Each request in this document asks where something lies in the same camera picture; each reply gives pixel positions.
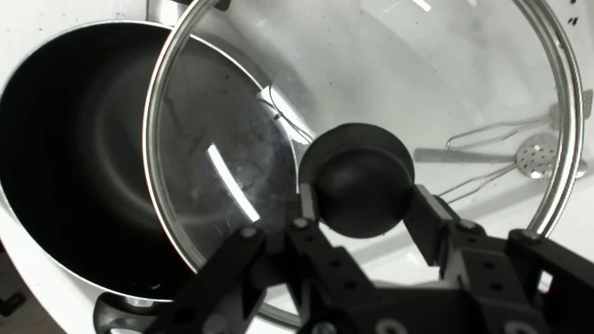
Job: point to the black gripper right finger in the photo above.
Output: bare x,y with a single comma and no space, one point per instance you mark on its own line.
495,279

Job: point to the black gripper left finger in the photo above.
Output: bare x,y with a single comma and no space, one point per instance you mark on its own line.
328,271

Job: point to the black pot with glass lid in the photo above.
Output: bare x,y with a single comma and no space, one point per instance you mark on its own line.
363,186

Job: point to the black cooking pot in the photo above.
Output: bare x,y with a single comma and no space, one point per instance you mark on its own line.
68,154

